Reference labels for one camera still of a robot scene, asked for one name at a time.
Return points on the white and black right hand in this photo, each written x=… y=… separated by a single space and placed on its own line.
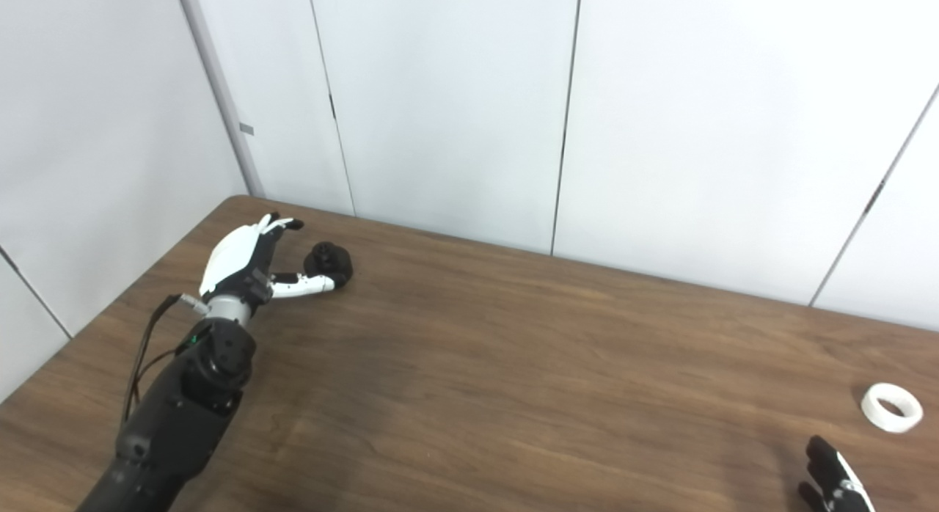
x=836 y=483

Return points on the round black part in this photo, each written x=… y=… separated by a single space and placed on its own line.
x=331 y=261

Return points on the white and black left hand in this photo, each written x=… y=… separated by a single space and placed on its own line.
x=233 y=259

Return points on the gray wall corner post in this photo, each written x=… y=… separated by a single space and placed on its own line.
x=220 y=94

